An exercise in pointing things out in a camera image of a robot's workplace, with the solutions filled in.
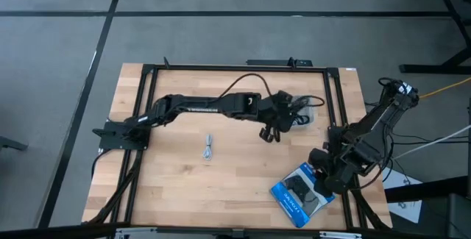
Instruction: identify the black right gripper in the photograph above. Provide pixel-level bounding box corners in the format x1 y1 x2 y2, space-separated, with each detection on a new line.
308 147 355 196

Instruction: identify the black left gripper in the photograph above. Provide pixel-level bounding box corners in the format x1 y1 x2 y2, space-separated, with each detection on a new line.
258 89 296 144

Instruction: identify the black USB-C cable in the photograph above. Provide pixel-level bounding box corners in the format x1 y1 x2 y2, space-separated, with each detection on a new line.
290 94 326 113
292 113 312 127

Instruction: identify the white USB-C cable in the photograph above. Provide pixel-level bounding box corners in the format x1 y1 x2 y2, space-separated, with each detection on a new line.
202 133 215 162

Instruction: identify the grey plastic bin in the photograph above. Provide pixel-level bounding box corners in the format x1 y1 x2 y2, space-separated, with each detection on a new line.
288 95 316 130

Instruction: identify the blue game controller box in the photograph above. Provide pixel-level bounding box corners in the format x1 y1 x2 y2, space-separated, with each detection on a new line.
270 161 336 229

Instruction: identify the black power strip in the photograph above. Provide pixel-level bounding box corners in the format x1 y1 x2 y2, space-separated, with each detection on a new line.
245 57 314 68

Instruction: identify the white paper sheet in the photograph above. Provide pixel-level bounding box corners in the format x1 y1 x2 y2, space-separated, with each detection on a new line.
382 167 424 224

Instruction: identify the black furniture piece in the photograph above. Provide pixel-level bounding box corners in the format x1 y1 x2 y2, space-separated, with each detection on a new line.
384 175 471 239

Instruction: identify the black table stand leg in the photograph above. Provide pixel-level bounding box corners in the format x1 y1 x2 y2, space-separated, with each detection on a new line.
399 0 471 75

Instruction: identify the black stand foot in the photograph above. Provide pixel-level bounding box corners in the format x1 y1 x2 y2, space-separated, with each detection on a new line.
0 135 29 152

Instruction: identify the silver bracket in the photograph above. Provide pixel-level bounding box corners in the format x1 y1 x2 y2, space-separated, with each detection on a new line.
113 226 157 239
319 231 364 239

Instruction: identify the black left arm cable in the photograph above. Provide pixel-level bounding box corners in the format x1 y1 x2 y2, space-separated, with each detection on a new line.
219 72 274 101

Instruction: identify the black aluminium table frame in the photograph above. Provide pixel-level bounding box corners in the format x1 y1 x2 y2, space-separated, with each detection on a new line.
82 62 393 232

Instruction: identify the white floor cable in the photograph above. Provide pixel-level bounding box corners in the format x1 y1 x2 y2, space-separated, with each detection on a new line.
392 124 471 161

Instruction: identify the black floor cable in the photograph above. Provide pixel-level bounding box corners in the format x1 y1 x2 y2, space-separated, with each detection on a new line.
390 131 471 147

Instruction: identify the yellow extension cable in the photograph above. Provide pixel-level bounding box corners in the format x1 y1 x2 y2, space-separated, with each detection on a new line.
418 76 471 100

